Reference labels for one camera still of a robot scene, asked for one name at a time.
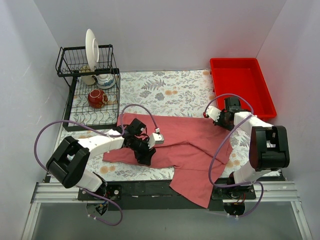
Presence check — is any pink red t shirt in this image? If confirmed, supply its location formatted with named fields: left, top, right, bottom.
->
left=102, top=116, right=232, bottom=208

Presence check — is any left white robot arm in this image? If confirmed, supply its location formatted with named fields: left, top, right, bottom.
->
left=46, top=118, right=164, bottom=200

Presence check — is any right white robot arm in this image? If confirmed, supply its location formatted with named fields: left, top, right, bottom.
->
left=203, top=93, right=290, bottom=199

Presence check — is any red plastic bin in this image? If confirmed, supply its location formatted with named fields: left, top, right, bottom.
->
left=209, top=58, right=277, bottom=122

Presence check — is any floral table mat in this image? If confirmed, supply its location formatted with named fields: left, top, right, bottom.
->
left=55, top=69, right=250, bottom=181

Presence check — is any red ceramic bowl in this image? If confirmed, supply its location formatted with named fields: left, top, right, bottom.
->
left=87, top=89, right=108, bottom=109

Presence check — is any blue white floral teapot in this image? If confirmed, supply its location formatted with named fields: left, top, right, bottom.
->
left=92, top=73, right=116, bottom=90

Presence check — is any white ceramic plate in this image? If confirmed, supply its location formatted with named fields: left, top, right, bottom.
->
left=85, top=29, right=100, bottom=72

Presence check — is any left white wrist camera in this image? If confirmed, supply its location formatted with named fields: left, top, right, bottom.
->
left=148, top=132, right=165, bottom=149

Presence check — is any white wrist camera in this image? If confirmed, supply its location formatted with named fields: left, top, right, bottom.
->
left=203, top=105, right=222, bottom=123
left=148, top=132, right=165, bottom=149

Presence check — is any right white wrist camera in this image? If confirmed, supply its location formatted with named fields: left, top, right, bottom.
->
left=203, top=105, right=222, bottom=123

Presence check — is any black wire dish rack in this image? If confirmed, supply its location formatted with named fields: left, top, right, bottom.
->
left=55, top=44, right=121, bottom=130

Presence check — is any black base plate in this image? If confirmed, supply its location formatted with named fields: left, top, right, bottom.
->
left=77, top=178, right=257, bottom=212

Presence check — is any aluminium frame rail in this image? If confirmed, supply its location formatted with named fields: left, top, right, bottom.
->
left=22, top=177, right=312, bottom=240

